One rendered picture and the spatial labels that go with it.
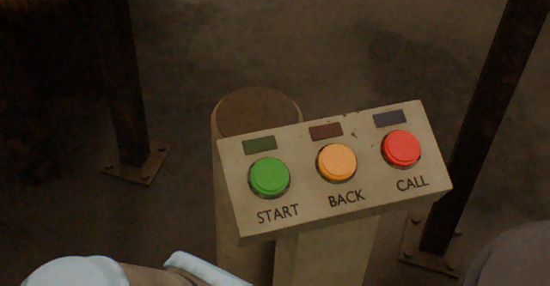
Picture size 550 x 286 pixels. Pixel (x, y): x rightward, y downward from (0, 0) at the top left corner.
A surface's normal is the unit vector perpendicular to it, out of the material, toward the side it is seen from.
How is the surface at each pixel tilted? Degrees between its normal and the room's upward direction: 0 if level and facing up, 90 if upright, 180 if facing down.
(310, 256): 90
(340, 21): 0
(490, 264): 0
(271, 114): 0
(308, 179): 20
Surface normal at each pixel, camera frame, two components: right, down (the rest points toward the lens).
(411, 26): 0.04, -0.66
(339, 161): 0.14, -0.38
